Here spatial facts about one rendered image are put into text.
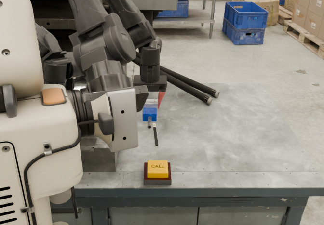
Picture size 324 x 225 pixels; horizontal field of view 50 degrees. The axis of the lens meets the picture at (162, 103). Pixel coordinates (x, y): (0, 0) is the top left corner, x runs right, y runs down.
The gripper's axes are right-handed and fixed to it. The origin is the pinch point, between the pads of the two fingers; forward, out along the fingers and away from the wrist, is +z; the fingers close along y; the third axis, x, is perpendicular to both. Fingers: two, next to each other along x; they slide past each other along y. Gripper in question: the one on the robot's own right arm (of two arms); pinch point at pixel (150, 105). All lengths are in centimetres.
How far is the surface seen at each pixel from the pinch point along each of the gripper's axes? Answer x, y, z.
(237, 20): -338, -104, 57
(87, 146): 10.2, 18.6, 8.9
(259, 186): 19.5, -32.2, 15.6
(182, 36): -370, -37, 88
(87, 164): 14.2, 18.2, 12.3
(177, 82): -36.9, -10.7, 8.3
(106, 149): 14.2, 12.3, 7.0
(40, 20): -66, 53, -9
